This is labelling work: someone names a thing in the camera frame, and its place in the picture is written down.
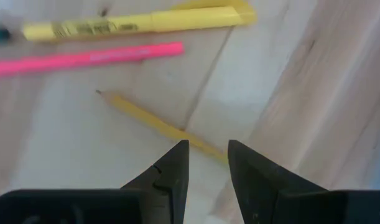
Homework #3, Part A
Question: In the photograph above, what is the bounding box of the yellow highlighter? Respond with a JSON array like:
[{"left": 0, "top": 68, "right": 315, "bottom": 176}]
[{"left": 21, "top": 0, "right": 258, "bottom": 43}]

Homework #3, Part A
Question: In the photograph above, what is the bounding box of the yellow wooden pencil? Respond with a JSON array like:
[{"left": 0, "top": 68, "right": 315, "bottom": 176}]
[{"left": 95, "top": 89, "right": 229, "bottom": 165}]

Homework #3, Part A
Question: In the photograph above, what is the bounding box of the slim pink marker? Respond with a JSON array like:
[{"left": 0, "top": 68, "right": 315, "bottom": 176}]
[{"left": 0, "top": 41, "right": 185, "bottom": 79}]

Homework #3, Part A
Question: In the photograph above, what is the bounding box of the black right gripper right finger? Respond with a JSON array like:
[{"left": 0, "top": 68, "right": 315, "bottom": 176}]
[{"left": 228, "top": 139, "right": 380, "bottom": 224}]

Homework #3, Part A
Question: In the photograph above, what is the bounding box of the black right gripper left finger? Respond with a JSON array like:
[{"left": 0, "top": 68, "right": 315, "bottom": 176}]
[{"left": 0, "top": 139, "right": 190, "bottom": 224}]

